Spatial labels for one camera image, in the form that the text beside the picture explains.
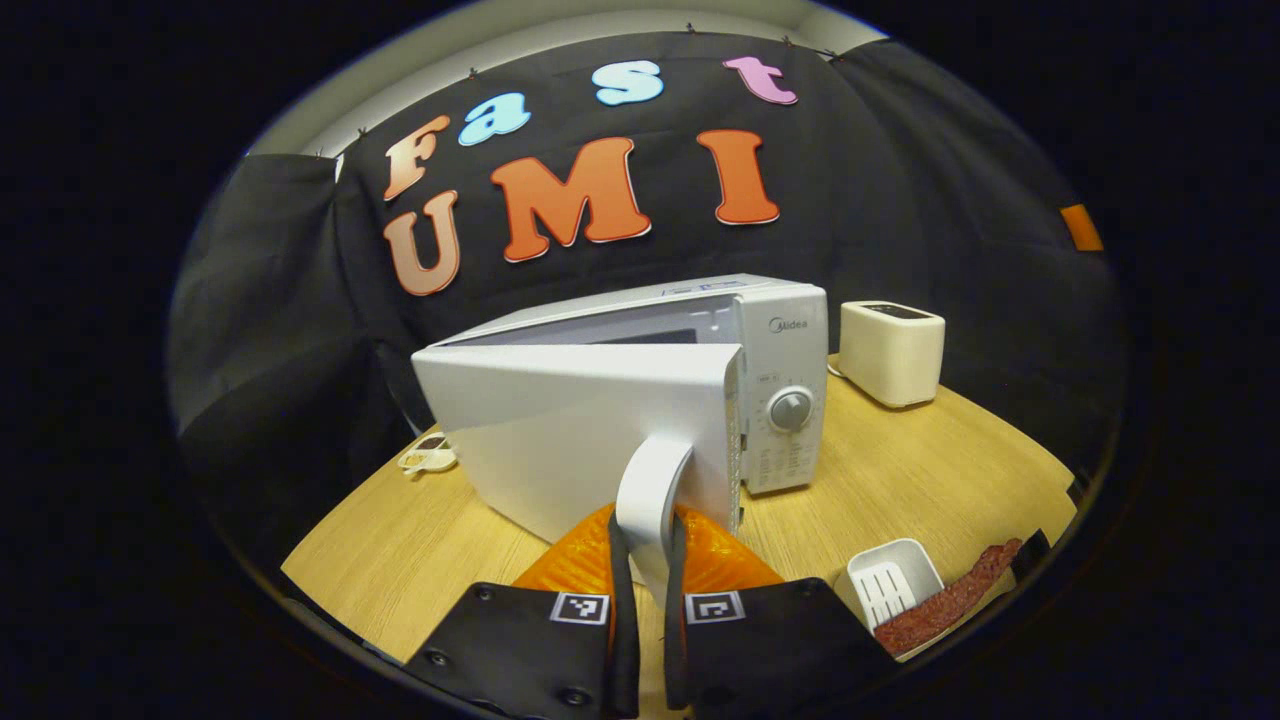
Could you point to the reddish brown meat strip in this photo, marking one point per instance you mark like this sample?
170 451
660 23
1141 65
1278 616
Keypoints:
945 605

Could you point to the orange rectangular tag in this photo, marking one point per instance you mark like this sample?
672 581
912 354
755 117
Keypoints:
1082 228

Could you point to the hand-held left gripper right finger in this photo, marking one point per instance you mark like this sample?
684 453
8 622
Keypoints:
675 640

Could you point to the white divided plate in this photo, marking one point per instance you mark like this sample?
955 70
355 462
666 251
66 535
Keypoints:
428 456

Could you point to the white toaster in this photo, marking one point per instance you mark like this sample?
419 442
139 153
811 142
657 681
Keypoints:
890 360

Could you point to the white slotted tray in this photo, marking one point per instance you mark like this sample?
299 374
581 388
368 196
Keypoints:
880 575

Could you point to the white microwave oven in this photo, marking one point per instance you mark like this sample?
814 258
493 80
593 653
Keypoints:
560 440

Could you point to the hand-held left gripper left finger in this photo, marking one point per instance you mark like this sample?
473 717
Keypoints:
625 620

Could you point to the black backdrop cloth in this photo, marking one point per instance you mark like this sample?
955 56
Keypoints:
900 200

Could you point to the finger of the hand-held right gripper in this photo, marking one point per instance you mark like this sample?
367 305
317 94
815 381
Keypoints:
1030 553

